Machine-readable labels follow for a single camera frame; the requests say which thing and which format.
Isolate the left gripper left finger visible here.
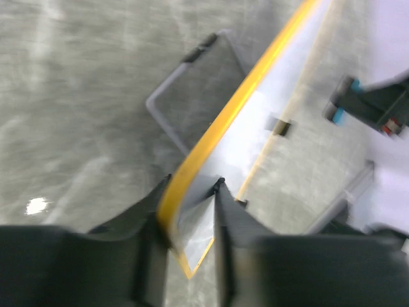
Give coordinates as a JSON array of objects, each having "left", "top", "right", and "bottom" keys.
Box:
[{"left": 1, "top": 177, "right": 169, "bottom": 306}]

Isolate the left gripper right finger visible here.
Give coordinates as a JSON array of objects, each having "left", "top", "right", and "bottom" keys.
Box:
[{"left": 213, "top": 178, "right": 408, "bottom": 306}]

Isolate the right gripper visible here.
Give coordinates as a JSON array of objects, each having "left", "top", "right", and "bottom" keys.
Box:
[{"left": 342, "top": 92, "right": 408, "bottom": 136}]

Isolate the yellow framed whiteboard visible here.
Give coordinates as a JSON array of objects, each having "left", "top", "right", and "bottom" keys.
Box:
[{"left": 146, "top": 1, "right": 343, "bottom": 278}]

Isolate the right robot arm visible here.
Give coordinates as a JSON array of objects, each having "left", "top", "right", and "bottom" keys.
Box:
[{"left": 334, "top": 74, "right": 408, "bottom": 136}]

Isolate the aluminium mounting rail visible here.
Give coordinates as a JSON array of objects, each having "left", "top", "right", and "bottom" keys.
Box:
[{"left": 306, "top": 161, "right": 374, "bottom": 234}]

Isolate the wire whiteboard stand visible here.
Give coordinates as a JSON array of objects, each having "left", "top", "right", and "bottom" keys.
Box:
[{"left": 146, "top": 29, "right": 251, "bottom": 155}]

